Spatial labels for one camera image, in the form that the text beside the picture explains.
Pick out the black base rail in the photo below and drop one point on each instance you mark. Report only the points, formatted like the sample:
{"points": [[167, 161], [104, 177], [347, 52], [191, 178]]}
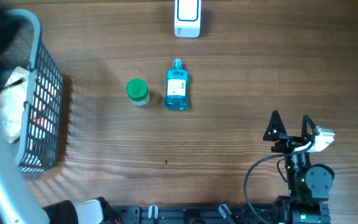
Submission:
{"points": [[197, 214]]}

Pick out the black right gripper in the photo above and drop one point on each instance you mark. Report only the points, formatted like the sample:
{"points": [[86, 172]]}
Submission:
{"points": [[295, 142]]}

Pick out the grey plastic shopping basket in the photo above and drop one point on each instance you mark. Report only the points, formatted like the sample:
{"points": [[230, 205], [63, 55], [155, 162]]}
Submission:
{"points": [[36, 149]]}

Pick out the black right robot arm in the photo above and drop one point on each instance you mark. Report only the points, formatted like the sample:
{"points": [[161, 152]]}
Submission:
{"points": [[308, 184]]}

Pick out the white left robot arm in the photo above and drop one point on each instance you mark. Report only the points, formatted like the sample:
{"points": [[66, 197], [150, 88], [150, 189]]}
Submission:
{"points": [[17, 204]]}

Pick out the blue mouthwash bottle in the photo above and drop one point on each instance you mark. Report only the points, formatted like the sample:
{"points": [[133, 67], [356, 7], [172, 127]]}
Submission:
{"points": [[177, 86]]}

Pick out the white barcode scanner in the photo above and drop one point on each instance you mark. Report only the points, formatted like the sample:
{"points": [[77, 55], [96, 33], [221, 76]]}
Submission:
{"points": [[187, 18]]}

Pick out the beige plastic food pouch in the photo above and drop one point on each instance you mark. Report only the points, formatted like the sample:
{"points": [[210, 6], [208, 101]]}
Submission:
{"points": [[12, 98]]}

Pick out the green lid jar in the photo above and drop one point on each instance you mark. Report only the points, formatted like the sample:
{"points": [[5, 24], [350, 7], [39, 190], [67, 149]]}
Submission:
{"points": [[138, 92]]}

